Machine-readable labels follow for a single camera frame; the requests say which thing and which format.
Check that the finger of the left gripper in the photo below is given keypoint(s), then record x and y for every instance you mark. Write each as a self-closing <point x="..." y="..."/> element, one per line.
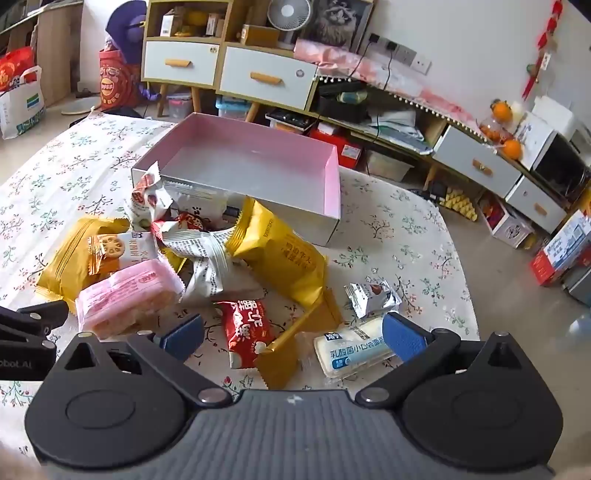
<point x="37" y="320"/>

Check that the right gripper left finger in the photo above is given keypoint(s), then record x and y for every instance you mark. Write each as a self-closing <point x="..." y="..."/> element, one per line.
<point x="165" y="354"/>

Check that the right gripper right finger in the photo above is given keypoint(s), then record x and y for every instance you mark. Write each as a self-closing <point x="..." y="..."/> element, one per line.
<point x="422" y="353"/>

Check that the striped yellow snack pack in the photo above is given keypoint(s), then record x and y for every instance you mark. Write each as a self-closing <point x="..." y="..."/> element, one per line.
<point x="67" y="274"/>

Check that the pink wafer pack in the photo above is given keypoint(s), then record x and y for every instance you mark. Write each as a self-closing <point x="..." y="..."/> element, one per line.
<point x="129" y="297"/>

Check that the small silver snack packet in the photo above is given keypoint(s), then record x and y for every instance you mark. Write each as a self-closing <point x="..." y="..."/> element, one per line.
<point x="372" y="298"/>

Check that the white milk bread pack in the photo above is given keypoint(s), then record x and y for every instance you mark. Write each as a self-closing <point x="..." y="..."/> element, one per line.
<point x="351" y="349"/>

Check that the red strawberry candy packet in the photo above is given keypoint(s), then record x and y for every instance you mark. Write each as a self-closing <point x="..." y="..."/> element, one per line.
<point x="247" y="331"/>

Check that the lotus root snack packet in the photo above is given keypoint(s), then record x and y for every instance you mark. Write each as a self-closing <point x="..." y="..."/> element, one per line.
<point x="110" y="253"/>

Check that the white snack bag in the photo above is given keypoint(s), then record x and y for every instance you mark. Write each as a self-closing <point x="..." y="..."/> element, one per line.
<point x="215" y="275"/>

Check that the golden long snack pack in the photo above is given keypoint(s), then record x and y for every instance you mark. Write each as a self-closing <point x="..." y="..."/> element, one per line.
<point x="279" y="362"/>

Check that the puffy yellow snack bag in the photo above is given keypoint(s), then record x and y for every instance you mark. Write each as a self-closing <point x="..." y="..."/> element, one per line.
<point x="278" y="258"/>

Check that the red white candy packet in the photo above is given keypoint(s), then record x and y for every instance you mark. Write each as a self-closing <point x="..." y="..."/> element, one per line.
<point x="184" y="224"/>

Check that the white nut snack packet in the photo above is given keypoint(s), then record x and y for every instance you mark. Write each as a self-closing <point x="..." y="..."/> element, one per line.
<point x="149" y="201"/>

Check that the floral tablecloth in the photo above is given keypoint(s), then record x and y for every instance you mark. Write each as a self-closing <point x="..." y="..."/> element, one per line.
<point x="385" y="233"/>

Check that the red storage box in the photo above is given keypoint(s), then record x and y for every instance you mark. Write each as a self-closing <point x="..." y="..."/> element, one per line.
<point x="349" y="153"/>

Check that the pink cardboard box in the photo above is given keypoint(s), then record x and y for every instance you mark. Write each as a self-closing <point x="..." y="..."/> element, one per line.
<point x="294" y="176"/>

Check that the white shopping bag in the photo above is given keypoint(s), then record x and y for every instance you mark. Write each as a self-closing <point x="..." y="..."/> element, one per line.
<point x="23" y="107"/>

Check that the orange fruit lower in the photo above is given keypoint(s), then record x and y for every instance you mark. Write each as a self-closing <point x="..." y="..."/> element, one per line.
<point x="512" y="149"/>

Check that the orange fruit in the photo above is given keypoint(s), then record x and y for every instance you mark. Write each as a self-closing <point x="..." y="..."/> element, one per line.
<point x="512" y="149"/>
<point x="501" y="111"/>

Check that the white microwave oven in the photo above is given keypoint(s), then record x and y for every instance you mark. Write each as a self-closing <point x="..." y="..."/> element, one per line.
<point x="551" y="158"/>

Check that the red gift bag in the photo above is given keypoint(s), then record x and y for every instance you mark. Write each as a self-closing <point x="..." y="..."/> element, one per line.
<point x="118" y="81"/>

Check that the pink cabinet cloth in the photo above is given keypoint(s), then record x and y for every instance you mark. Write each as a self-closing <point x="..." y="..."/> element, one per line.
<point x="392" y="77"/>

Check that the purple plush toy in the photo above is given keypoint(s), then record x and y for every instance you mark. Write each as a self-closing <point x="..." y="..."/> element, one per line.
<point x="125" y="31"/>

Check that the wooden TV cabinet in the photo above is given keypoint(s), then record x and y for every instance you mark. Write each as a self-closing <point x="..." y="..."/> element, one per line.
<point x="273" y="77"/>

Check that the framed cat picture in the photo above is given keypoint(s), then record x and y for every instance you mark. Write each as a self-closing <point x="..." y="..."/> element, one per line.
<point x="339" y="23"/>

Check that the white desk fan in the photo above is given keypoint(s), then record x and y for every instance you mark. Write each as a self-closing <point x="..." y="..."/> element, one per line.
<point x="289" y="17"/>

